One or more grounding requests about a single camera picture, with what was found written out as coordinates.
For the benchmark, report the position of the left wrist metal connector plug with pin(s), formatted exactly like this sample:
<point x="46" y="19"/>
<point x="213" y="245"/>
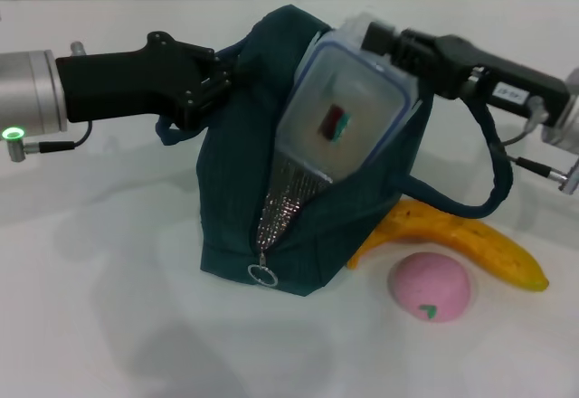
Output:
<point x="78" y="48"/>

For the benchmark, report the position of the yellow banana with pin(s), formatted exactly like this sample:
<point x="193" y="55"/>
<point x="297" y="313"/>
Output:
<point x="475" y="239"/>

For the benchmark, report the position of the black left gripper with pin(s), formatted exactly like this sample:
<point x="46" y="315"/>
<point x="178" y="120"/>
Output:
<point x="122" y="86"/>

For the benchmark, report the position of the dark teal lunch bag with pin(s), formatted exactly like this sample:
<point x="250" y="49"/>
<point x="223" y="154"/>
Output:
<point x="226" y="181"/>

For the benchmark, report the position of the pink toy peach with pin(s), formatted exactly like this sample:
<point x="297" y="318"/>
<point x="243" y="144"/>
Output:
<point x="429" y="285"/>

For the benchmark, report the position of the clear plastic food container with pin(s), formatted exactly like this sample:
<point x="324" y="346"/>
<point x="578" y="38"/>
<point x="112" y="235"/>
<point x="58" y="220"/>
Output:
<point x="344" y="81"/>

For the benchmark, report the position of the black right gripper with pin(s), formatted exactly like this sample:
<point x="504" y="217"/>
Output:
<point x="493" y="79"/>

